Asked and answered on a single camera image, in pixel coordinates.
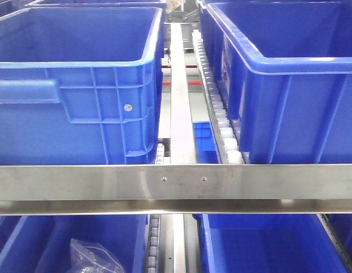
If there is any white roller track left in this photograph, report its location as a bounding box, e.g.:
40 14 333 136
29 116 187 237
155 143 165 164

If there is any white roller track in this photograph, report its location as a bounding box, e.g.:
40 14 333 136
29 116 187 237
155 143 165 164
192 30 245 164

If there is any small blue bin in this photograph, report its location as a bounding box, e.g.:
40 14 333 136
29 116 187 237
193 121 218 164

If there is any white roller track right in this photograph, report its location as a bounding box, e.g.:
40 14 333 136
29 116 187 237
192 30 245 164

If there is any lower roller track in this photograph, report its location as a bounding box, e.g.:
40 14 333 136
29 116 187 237
144 214 161 273

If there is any upper blue crate left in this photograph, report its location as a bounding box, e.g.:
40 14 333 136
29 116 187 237
0 6 162 166

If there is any blue plastic crate right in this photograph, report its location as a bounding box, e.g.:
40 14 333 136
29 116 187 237
194 214 346 272

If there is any blue plastic crate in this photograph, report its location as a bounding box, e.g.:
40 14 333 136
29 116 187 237
194 214 346 272
0 215 147 272

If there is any upper blue crate right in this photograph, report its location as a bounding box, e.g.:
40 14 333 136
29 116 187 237
203 1 352 164

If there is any clear plastic bag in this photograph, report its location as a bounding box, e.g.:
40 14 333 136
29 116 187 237
68 238 126 272

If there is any blue plastic crate left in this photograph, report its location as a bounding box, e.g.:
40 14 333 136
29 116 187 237
0 215 147 272

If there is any steel center divider rail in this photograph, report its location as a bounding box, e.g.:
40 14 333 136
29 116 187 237
170 23 196 164

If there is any upper steel shelf rail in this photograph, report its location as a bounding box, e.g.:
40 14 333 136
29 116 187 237
0 164 352 215

